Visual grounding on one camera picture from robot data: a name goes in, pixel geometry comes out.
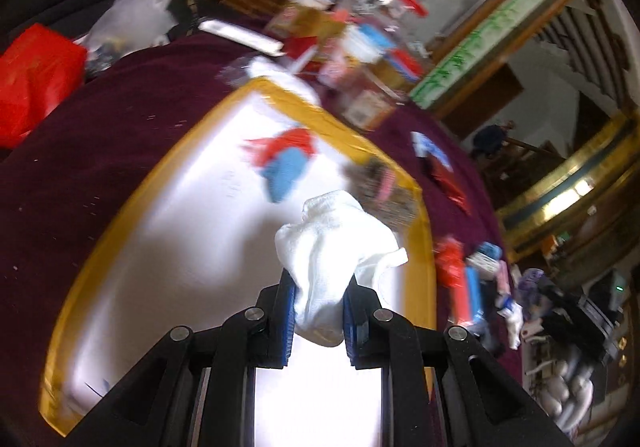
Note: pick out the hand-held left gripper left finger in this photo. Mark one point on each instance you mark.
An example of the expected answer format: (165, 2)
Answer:
(286, 322)

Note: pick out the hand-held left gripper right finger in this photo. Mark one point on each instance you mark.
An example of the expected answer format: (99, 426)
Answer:
(350, 327)

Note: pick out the white sock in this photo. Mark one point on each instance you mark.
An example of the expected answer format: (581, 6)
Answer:
(330, 247)

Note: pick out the white tray with yellow rim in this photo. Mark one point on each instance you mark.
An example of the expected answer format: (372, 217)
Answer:
(175, 227)

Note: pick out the person's right hand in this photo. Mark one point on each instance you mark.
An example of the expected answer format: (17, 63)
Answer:
(565, 392)

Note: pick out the long blue packet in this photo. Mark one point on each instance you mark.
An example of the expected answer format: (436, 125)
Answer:
(473, 294)

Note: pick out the long red packet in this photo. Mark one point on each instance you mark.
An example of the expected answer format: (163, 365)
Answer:
(450, 272)

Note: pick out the grey patterned cloth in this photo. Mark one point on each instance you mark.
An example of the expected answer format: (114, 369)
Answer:
(370, 187)

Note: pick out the blue cloth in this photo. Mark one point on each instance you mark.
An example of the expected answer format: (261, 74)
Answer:
(285, 174)

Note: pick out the shiny red packet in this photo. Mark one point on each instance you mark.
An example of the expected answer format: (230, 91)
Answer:
(450, 184)

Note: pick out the red cloth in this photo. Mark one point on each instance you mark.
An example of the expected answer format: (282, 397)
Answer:
(285, 144)

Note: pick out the white and blue packet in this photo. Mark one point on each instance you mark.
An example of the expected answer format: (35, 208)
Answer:
(430, 147)

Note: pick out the white cloth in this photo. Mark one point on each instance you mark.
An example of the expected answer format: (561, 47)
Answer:
(270, 69)

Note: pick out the maroon tablecloth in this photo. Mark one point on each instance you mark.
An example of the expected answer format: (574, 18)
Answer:
(100, 127)

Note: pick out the pile of assorted boxes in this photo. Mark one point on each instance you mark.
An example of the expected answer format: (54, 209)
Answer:
(350, 47)

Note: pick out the flat white box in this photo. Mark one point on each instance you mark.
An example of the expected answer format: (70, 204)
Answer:
(240, 34)

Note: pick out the white plastic bag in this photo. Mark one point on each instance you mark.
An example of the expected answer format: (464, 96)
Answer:
(130, 12)

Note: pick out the red plastic bag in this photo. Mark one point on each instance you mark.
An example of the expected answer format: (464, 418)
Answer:
(35, 77)

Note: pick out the green patterned wall scroll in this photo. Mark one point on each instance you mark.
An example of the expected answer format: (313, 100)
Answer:
(480, 42)

